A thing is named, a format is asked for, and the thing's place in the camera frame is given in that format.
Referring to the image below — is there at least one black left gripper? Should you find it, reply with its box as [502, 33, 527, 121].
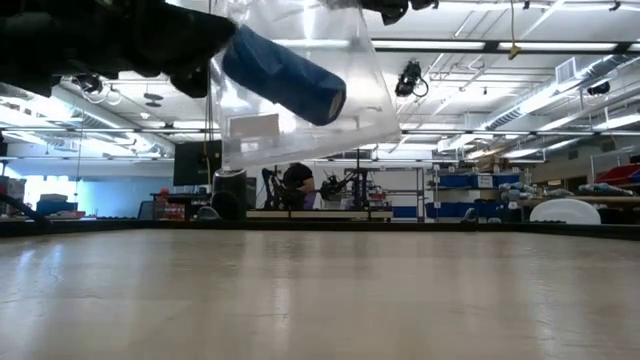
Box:
[0, 0, 237, 100]

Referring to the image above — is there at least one blue box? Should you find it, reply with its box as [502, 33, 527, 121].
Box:
[35, 193, 80, 216]

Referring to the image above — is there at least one shelf rack with blue bins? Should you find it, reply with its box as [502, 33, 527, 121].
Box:
[432, 171, 522, 220]

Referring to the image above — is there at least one black gantry frame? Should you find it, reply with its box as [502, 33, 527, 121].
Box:
[273, 115, 362, 211]

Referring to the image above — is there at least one black aluminium table frame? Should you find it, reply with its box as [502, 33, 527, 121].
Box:
[0, 218, 640, 242]

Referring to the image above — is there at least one person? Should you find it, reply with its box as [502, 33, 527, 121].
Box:
[281, 161, 317, 211]

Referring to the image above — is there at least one silver ceiling duct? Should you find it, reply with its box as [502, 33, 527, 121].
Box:
[479, 52, 640, 132]

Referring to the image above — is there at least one black mounted camera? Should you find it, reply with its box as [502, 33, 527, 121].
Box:
[74, 74, 105, 95]
[393, 59, 430, 99]

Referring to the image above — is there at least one red crate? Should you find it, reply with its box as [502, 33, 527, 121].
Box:
[153, 201, 187, 221]

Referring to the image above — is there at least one black monitor screen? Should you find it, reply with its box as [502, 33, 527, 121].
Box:
[173, 139, 224, 187]

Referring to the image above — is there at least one clear zip bag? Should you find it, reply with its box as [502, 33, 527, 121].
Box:
[209, 0, 402, 172]

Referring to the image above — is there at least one red storage bin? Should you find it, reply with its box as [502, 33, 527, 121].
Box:
[593, 163, 640, 187]

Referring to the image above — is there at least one yellow hanging cord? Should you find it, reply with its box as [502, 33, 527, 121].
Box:
[507, 0, 524, 61]

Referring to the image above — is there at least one overhead beam with light strips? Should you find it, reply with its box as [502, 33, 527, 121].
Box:
[372, 35, 640, 55]

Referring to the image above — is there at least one blue elastic bandage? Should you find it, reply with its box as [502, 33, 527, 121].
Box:
[220, 24, 348, 128]

